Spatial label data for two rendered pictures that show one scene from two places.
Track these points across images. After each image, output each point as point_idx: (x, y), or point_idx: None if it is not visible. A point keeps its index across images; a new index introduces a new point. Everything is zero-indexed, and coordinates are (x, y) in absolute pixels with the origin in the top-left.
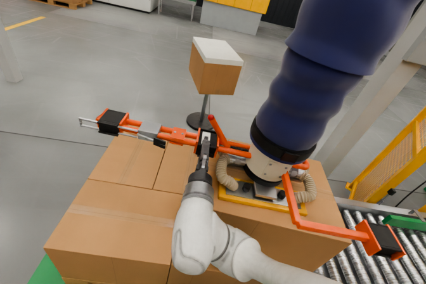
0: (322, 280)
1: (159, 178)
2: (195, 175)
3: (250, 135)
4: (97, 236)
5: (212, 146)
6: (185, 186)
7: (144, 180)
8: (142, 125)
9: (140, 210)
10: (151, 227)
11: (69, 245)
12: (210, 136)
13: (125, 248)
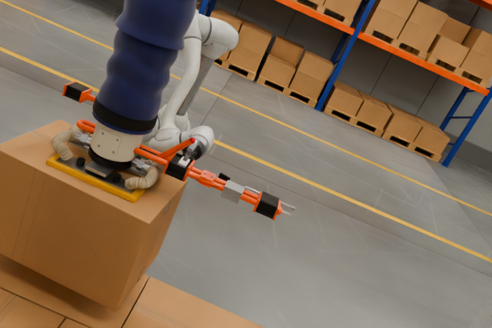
0: (193, 70)
1: None
2: (200, 145)
3: (151, 129)
4: (225, 322)
5: (178, 157)
6: (206, 149)
7: None
8: (242, 189)
9: None
10: (167, 312)
11: (247, 323)
12: (177, 162)
13: (194, 302)
